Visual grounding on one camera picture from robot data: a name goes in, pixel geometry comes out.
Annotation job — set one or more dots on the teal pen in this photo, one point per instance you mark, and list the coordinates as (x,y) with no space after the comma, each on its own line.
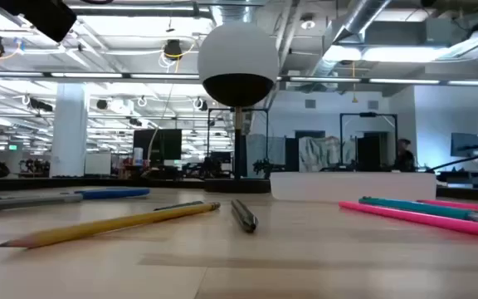
(421,207)

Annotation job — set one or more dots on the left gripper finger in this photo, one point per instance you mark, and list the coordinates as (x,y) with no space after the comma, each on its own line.
(40,16)

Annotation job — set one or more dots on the white building column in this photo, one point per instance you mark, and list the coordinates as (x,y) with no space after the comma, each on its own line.
(69,133)

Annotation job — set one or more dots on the white cup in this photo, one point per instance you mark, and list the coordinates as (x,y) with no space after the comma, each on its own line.
(138,157)

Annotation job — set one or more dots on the grey marker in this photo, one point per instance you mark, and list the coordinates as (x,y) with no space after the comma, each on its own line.
(23,201)

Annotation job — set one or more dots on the dark green marker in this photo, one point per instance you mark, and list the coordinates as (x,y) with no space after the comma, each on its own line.
(181,205)

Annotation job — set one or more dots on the black computer monitor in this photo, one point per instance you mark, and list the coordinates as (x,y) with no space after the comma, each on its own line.
(166,145)

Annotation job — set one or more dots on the blue pen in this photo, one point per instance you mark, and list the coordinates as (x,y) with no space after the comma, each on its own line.
(114,193)

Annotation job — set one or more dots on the wall-mounted screen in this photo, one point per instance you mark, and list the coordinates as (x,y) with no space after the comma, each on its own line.
(466,144)

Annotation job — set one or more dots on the person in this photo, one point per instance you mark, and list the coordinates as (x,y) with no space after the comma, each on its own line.
(405,160)

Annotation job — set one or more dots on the pink pencil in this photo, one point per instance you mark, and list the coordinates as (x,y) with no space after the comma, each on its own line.
(409,218)

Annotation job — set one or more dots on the clear plastic supply box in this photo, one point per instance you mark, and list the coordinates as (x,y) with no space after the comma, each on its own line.
(347,187)

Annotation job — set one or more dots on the black click pen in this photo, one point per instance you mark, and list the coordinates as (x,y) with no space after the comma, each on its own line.
(243,216)

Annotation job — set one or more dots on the yellow pencil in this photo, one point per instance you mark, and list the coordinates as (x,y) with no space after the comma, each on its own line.
(98,226)

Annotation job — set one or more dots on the pink highlighter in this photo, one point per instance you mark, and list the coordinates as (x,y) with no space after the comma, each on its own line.
(463,205)

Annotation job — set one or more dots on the white globe table lamp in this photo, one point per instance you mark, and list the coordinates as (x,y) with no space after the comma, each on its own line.
(239,50)

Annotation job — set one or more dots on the white board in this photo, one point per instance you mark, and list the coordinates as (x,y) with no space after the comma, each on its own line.
(98,164)

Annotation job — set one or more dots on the black aluminium table frame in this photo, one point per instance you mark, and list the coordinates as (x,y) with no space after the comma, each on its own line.
(98,183)

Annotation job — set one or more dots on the grey draped cloth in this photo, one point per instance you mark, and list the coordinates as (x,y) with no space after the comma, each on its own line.
(318,153)

